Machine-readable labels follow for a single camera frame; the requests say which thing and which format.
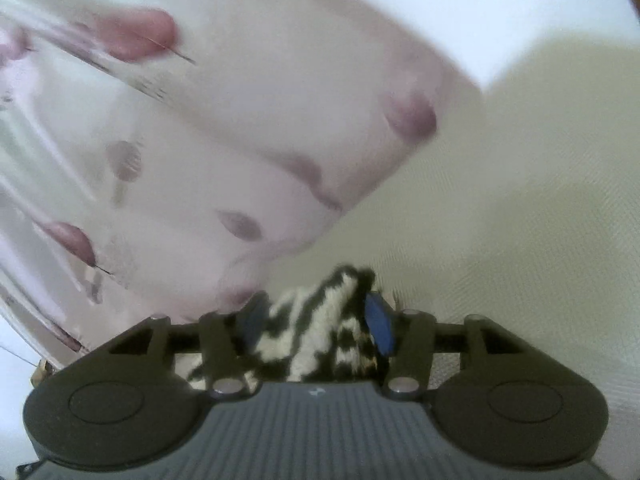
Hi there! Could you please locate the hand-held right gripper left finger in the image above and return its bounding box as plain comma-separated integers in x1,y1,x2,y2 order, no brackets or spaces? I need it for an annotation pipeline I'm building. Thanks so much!
100,292,272,398

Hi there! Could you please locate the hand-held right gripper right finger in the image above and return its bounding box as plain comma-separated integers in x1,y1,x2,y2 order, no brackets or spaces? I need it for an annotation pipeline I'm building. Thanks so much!
365,292,526,398

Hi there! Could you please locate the black and white zigzag knit garment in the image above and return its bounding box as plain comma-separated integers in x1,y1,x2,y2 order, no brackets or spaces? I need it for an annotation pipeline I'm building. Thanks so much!
187,264,397,392

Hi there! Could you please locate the white curtain with pink print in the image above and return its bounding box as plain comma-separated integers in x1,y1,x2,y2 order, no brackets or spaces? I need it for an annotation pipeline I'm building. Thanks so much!
0,0,485,363

